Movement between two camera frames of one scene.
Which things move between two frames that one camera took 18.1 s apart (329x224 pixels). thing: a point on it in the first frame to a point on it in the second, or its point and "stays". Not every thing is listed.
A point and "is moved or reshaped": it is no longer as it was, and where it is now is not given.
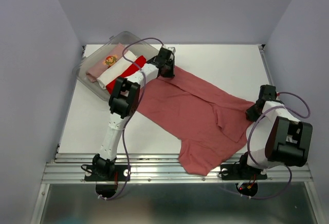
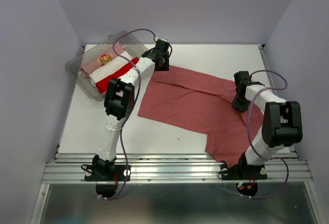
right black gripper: [249, 112] to [242, 107]
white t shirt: [116, 69] to [109, 68]
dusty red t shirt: [214, 129] is moved or reshaped
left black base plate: [122, 173] stays
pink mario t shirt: [100, 67] to [105, 55]
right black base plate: [236, 171] stays
